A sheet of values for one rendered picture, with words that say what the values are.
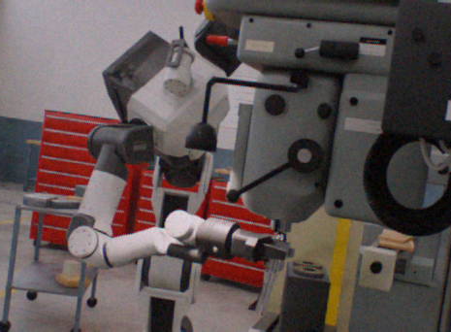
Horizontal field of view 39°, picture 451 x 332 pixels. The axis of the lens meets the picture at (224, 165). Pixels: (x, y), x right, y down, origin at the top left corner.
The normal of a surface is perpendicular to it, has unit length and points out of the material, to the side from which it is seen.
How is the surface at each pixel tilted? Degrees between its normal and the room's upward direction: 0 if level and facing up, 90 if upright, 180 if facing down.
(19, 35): 90
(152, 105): 57
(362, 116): 90
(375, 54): 90
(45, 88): 90
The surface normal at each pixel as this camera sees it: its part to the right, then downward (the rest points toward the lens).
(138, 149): 0.76, 0.08
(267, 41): -0.28, 0.01
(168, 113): 0.00, -0.50
